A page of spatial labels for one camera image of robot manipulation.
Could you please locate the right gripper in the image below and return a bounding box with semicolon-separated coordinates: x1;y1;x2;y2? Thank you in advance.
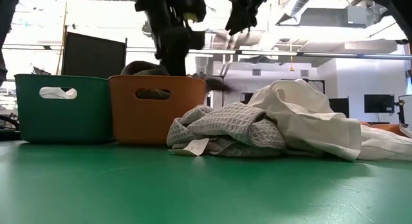
225;0;270;37

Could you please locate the dark grey waffle towel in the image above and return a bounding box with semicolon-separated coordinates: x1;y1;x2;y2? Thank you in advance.
120;61;171;100

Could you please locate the charcoal grey towel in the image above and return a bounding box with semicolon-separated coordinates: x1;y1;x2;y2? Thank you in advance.
192;71;236;93

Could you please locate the light grey waffle towel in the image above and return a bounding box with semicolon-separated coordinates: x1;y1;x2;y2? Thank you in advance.
166;101;287;158

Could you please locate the white cotton towel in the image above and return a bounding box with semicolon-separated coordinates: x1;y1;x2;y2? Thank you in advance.
247;78;412;163

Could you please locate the cream waffle towel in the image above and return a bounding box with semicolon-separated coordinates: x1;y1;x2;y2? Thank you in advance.
39;86;78;100

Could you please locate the orange towel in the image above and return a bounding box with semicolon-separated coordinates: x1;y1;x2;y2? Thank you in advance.
359;120;410;138

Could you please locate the orange plastic basket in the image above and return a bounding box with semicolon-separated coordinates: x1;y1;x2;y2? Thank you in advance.
108;75;208;145

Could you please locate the green plastic basket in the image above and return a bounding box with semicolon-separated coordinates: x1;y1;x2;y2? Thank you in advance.
14;73;113;144

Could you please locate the black panel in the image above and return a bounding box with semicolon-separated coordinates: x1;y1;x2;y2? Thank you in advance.
61;31;128;79

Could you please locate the black computer monitor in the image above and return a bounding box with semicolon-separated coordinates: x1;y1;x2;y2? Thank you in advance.
328;97;350;118
364;94;395;114

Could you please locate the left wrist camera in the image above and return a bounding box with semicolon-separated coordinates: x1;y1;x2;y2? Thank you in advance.
175;0;207;24

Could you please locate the silver overhead rail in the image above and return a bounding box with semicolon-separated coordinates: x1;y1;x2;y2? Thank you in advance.
0;43;412;61

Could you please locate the yellow cable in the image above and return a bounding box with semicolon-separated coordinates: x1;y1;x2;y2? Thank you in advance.
56;0;70;76

